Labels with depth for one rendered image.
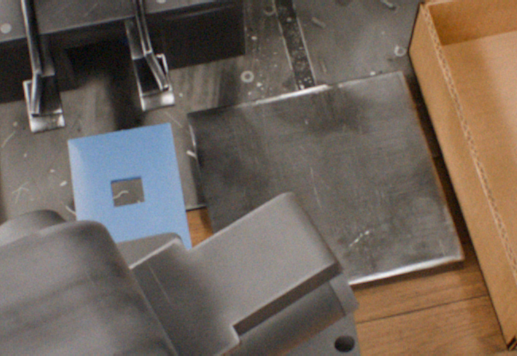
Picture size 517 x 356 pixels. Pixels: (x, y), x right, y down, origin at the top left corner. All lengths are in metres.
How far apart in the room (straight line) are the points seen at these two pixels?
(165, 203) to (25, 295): 0.33
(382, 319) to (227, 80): 0.22
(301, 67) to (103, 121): 0.16
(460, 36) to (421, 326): 0.23
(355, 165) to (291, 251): 0.36
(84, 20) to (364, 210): 0.24
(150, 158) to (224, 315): 0.30
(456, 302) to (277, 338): 0.34
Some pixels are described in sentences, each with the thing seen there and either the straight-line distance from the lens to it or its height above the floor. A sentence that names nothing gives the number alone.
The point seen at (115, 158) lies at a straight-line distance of 0.69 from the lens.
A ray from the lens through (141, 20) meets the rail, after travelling 0.73.
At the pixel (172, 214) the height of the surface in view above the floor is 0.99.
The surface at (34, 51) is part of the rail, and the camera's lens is 0.73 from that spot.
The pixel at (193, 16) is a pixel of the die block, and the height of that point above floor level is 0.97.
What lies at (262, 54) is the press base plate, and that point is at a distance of 0.82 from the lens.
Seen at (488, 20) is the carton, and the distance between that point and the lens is 0.82.
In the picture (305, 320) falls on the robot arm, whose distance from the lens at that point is 0.42.
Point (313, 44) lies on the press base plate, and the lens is 0.82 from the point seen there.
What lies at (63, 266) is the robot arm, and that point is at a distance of 0.35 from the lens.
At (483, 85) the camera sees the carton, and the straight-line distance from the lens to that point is 0.81.
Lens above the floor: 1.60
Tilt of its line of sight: 66 degrees down
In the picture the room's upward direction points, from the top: 2 degrees counter-clockwise
